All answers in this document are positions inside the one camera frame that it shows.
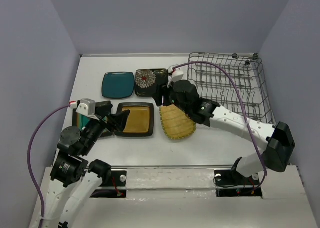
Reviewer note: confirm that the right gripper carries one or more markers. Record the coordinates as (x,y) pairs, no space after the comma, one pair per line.
(158,95)

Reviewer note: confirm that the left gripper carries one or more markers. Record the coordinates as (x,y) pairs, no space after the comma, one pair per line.
(119,120)

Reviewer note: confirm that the black floral plate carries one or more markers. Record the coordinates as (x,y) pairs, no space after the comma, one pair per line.
(147,80)

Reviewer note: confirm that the teal square plate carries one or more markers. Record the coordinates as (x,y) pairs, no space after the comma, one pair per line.
(118,85)

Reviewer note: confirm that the yellow square plate black rim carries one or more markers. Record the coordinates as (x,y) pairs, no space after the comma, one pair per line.
(140,122)

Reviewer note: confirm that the teal plate black rim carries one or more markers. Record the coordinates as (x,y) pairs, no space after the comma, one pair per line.
(80,121)

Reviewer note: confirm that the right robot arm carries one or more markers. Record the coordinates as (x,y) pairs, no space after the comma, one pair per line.
(274,144)

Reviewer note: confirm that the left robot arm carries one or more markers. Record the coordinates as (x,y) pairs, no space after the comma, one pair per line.
(73,179)

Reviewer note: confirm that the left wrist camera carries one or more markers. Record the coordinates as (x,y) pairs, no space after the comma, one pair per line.
(86,107)

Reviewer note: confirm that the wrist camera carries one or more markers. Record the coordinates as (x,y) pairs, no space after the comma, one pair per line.
(174,75)
(86,107)

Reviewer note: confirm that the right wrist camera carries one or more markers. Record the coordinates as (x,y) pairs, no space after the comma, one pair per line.
(174,75)

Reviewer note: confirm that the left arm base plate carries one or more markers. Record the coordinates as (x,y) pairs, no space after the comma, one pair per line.
(114,187)

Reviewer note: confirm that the grey wire dish rack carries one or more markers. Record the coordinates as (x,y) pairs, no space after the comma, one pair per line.
(235,81)

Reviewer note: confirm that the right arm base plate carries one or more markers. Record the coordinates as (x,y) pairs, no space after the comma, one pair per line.
(227,185)

